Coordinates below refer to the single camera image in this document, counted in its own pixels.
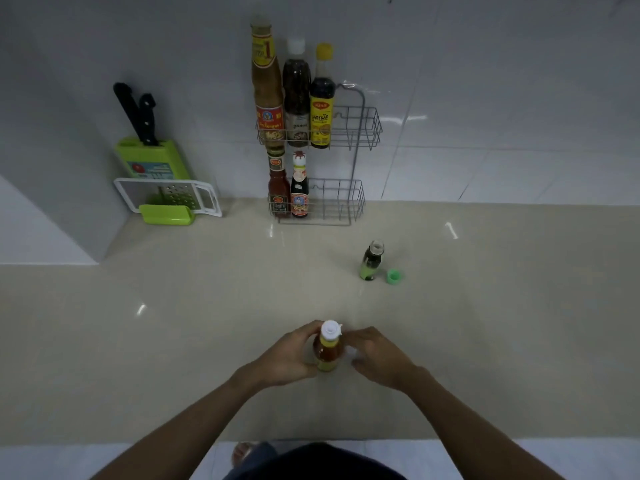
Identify dark sauce bottle yellow cap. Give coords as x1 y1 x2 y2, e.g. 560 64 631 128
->
308 43 337 150

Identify person's left hand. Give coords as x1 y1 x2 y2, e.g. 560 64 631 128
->
248 320 327 388

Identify short black knife handle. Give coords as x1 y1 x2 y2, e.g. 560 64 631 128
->
138 93 160 147

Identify small green label bottle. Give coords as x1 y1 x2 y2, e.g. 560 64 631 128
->
358 240 386 282

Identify dark bottle red cap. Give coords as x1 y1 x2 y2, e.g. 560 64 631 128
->
290 150 311 219

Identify red chili sauce bottle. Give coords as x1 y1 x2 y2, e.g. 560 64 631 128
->
266 149 292 218

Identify long black knife handle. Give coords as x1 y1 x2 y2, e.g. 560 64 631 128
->
112 82 152 145

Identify person's dark shorts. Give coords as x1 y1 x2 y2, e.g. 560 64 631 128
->
224 441 407 480

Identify dark sauce bottle white cap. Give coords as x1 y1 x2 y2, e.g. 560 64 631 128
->
282 37 312 148

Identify person's right hand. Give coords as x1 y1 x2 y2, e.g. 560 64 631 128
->
342 326 427 395

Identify person's right forearm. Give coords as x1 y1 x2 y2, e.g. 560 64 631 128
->
403 368 567 480

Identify person's foot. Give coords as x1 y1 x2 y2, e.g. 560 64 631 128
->
231 442 260 469

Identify green knife block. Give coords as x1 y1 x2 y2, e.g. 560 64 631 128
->
113 138 194 181

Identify white flat grater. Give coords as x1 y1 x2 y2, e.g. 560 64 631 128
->
113 177 224 218

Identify person's left forearm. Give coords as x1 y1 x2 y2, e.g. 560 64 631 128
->
89 366 262 480

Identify tall brown sauce bottle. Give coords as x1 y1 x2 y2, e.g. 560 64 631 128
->
249 15 286 148

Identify green grater hand guard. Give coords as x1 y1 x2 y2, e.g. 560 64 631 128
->
138 204 196 226

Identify orange sauce bottle white cap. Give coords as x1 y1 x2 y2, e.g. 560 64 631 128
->
312 320 346 373

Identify two-tier wire rack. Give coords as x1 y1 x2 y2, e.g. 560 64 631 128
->
256 82 384 227

